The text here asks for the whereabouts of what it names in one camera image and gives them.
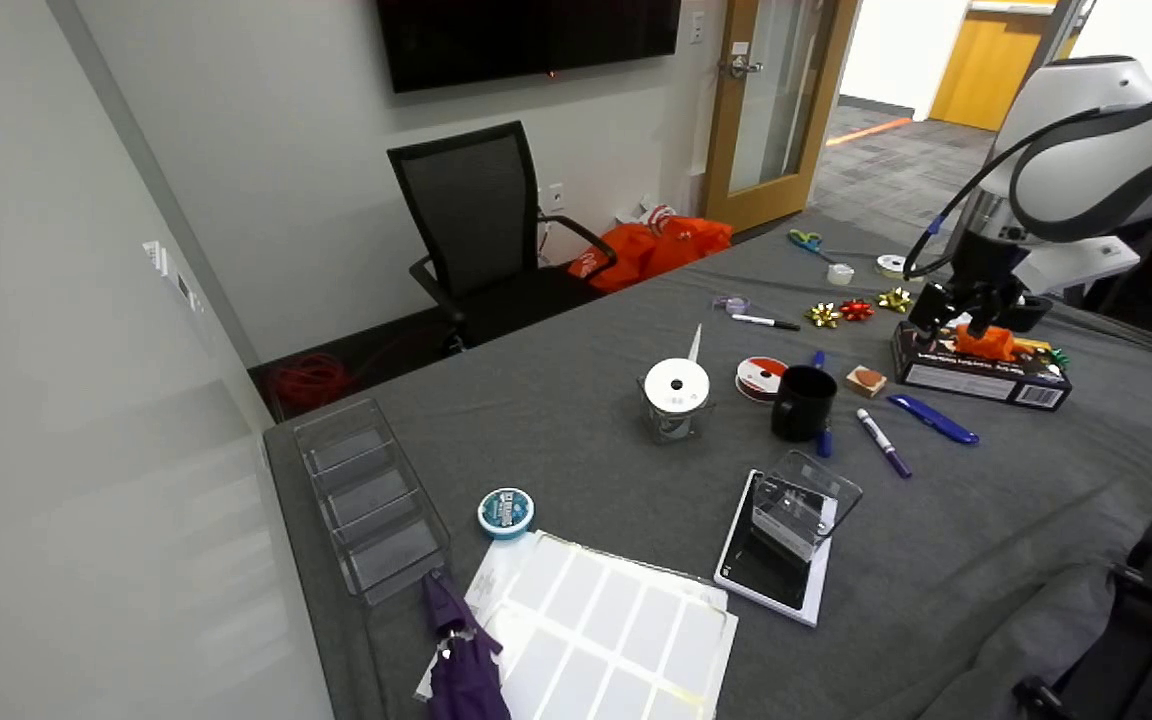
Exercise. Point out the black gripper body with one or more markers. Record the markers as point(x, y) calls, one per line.
point(1001, 282)

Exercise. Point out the blue utility knife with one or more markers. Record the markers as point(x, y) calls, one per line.
point(935, 416)

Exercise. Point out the purple marker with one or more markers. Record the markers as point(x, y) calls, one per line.
point(881, 442)

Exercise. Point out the black cup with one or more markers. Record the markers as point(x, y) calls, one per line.
point(802, 404)

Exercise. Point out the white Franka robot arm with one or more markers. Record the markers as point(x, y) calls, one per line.
point(1110, 161)

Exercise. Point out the blue marker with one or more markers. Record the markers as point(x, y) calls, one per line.
point(826, 444)
point(816, 358)

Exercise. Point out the black marker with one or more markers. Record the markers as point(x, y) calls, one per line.
point(769, 323)

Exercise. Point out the orange ribbon bow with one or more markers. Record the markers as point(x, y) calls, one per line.
point(990, 345)

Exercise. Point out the gold gift bow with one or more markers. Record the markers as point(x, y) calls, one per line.
point(826, 314)
point(893, 302)

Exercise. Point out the black cardboard box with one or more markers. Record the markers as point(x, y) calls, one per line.
point(977, 381)

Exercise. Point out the green gift bow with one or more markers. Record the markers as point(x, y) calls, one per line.
point(1049, 353)

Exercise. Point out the white yellow ribbon spool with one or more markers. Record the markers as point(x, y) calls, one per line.
point(891, 262)

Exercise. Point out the red gift bow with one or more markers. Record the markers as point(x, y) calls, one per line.
point(857, 309)

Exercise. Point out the small wooden block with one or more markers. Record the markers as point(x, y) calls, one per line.
point(864, 381)

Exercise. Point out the clear tape roll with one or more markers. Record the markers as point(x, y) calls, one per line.
point(843, 272)

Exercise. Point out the blue green scissors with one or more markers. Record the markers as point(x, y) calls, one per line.
point(808, 243)

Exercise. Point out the orange ribbon spool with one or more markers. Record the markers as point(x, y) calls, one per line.
point(757, 379)

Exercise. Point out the small clear cap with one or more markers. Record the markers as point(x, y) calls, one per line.
point(734, 304)

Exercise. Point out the orange wooden door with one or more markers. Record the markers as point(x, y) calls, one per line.
point(982, 67)

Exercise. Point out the clear plastic box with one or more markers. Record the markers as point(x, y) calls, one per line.
point(802, 507)

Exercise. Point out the wooden door with glass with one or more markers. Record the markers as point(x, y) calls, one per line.
point(723, 135)

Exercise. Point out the orange bag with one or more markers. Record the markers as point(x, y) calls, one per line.
point(650, 248)

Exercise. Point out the white tablet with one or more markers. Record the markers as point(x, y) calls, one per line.
point(763, 573)

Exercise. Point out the black robot stand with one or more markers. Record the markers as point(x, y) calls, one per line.
point(1136, 642)

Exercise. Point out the gray tablecloth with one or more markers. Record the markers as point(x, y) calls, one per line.
point(577, 426)

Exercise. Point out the white label sheets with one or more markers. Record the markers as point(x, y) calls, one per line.
point(602, 625)

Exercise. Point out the blue tape roll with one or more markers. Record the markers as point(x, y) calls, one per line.
point(507, 511)

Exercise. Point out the black office chair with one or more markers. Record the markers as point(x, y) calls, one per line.
point(469, 202)

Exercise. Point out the purple cloth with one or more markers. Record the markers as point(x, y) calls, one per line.
point(469, 666)

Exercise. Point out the clear plastic tray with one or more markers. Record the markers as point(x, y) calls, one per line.
point(369, 503)

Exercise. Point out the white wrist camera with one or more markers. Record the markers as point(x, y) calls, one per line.
point(1085, 265)

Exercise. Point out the black wall television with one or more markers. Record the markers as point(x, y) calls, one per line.
point(522, 40)

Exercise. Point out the white wall thermostat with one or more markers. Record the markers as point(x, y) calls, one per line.
point(163, 262)

